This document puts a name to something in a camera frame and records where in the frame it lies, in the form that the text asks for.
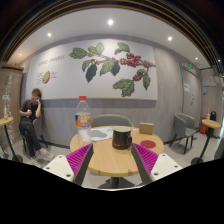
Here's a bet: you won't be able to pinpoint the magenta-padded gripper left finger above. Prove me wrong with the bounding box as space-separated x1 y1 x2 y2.
42 143 95 187

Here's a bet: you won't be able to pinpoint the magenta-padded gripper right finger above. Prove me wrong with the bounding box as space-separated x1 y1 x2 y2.
130 142 184 185

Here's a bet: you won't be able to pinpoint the clear red-capped water bottle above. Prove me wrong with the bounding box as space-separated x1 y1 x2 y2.
74 95 93 148

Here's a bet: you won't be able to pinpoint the flat round red coaster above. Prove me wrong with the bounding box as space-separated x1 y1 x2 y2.
140 139 157 149

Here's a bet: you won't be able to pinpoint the small brown cardboard box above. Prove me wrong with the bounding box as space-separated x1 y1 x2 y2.
138 122 155 136

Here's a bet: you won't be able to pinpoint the grey upholstered chair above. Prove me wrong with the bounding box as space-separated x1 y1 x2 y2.
90 113 134 129
21 118 48 153

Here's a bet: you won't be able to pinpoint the grey armchair with black legs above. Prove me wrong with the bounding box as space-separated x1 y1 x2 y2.
169 112 198 155

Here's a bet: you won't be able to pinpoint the dark glazed mug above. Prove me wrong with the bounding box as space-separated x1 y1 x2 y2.
111 125 133 151

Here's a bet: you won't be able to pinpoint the person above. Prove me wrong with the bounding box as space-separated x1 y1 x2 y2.
18 87 54 161

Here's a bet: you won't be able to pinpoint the red bin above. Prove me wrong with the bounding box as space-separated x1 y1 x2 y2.
199 116 208 135

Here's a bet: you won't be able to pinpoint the round wooden side table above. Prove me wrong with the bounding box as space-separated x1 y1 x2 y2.
190 118 222 166
0 116 24 164

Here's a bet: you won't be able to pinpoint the grey door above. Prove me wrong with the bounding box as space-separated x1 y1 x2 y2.
180 63 203 129

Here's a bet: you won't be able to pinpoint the round ceiling lights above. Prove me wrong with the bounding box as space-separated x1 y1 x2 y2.
46 18 174 42

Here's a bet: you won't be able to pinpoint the coffee plant wall mural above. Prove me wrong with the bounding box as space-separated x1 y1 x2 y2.
24 38 159 101

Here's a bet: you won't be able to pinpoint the wall notice board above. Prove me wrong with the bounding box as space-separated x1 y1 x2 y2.
200 68 223 88

